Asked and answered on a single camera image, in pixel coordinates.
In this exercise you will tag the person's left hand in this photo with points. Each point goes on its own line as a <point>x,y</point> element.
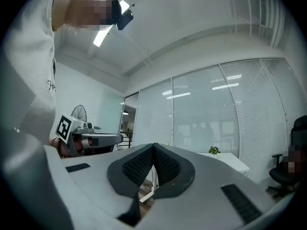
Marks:
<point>81,145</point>

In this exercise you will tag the black office chair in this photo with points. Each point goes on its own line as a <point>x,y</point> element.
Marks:
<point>283,176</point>

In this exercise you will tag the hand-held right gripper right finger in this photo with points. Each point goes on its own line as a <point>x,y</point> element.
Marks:
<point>204,200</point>

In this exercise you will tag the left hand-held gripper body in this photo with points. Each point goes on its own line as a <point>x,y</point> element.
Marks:
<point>69,128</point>

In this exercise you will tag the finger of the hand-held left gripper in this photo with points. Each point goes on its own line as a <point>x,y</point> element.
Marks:
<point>108,140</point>

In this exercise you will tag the long ceiling light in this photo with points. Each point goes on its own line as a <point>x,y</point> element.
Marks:
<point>99,38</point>

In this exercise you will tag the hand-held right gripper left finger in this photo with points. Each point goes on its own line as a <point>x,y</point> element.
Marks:
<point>96,188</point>

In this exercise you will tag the black floor fan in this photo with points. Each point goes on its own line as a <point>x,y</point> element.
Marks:
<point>79,114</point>

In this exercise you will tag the black head-mounted camera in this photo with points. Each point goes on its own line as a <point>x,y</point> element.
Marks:
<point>124,19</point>

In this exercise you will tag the white table leg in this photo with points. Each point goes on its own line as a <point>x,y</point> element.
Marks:
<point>154,178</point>

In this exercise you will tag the person's left forearm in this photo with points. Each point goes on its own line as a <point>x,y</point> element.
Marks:
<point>54,144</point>

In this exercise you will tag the white air vent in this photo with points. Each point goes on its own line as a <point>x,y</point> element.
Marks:
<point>262,8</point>

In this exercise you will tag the person's grey sweatshirt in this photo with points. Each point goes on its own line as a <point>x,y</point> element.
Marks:
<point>28,56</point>

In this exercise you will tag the purple flower pot plant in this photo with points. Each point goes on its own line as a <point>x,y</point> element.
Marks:
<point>214,150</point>

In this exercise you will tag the person's head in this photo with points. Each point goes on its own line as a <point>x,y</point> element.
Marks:
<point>79,8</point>

